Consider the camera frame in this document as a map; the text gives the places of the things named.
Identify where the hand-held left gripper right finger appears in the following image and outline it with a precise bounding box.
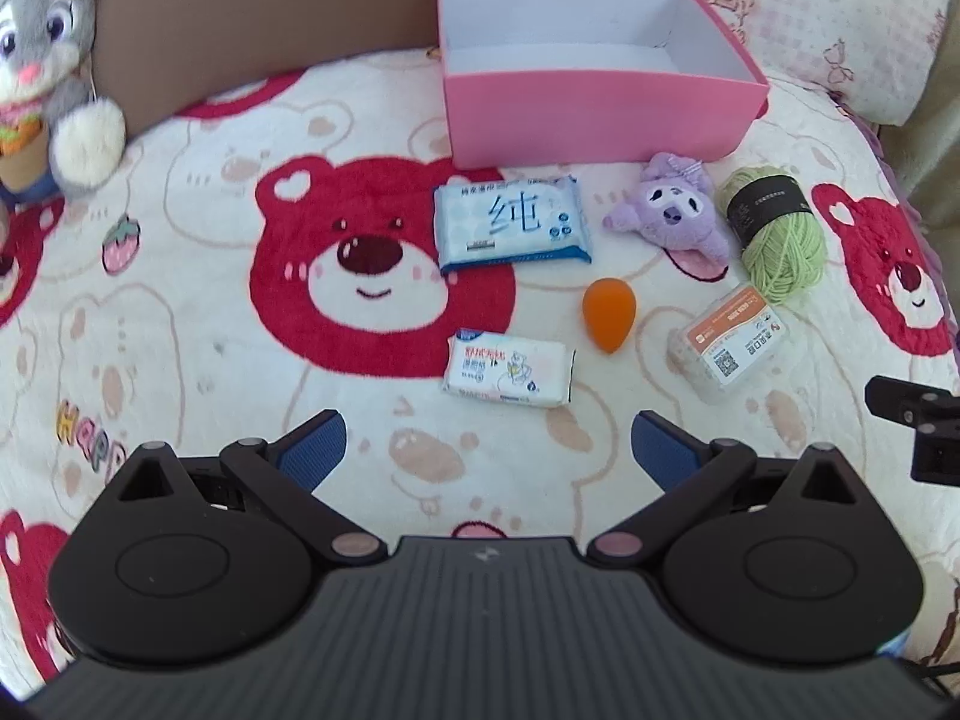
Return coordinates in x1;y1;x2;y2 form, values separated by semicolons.
587;410;865;569

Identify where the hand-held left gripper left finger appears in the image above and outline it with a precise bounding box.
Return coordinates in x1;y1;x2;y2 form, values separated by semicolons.
111;409;389;566

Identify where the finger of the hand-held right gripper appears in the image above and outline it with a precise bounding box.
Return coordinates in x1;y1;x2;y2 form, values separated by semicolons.
910;421;960;488
865;375;960;432

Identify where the clear box with orange label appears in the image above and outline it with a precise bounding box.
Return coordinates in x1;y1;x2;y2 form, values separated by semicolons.
669;283;794;404

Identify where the orange makeup sponge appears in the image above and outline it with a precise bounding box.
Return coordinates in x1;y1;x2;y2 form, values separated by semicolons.
583;279;637;352

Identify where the green yarn ball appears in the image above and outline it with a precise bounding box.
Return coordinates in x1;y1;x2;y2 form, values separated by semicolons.
718;167;827;306

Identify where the small white wipes packet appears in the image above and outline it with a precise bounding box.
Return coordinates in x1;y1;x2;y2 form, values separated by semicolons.
441;328;575;410

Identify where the purple plush toy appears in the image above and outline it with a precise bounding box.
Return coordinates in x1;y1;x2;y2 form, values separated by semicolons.
604;152;730;269

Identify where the pink cardboard box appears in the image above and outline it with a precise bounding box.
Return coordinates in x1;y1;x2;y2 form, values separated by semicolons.
437;0;772;170

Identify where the beige shiny cloth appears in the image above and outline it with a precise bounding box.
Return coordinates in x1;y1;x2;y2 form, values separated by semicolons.
877;37;960;241

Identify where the red bear printed blanket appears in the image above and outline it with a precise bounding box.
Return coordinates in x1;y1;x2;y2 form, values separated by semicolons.
0;41;960;698

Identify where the blue wet wipes packet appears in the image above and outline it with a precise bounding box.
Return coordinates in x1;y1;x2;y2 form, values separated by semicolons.
433;174;593;276

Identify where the pink checked pillow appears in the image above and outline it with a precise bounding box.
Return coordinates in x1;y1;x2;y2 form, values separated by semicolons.
553;0;957;127

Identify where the brown cushion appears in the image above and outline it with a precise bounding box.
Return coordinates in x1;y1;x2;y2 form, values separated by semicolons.
88;0;556;137

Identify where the grey rabbit plush toy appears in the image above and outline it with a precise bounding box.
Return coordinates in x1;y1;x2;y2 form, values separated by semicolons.
0;0;127;203

